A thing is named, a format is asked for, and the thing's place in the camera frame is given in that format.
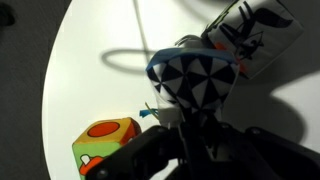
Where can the orange circle foam cube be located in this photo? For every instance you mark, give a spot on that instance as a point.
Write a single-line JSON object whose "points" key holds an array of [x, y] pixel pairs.
{"points": [[100, 136]]}

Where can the black white triangle foam cube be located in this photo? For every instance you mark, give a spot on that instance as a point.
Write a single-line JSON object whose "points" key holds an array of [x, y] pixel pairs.
{"points": [[195, 80]]}

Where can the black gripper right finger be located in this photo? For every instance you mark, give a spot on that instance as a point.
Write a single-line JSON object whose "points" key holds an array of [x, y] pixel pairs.
{"points": [[276, 156]]}

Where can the checkered fox foam cube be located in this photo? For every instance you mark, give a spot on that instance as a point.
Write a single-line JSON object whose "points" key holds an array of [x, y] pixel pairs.
{"points": [[256, 33]]}

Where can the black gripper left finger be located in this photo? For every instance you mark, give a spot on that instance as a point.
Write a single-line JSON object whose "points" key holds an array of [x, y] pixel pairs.
{"points": [[140, 156]]}

